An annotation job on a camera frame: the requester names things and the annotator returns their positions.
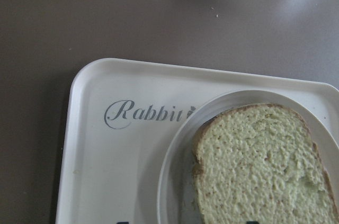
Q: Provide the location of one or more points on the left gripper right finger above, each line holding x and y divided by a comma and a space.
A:
252, 222

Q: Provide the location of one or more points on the white round plate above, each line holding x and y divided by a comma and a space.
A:
176, 195

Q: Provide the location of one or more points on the bread slice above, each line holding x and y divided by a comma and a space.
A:
259, 163

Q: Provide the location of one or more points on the cream rabbit serving tray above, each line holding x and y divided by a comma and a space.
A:
122, 118

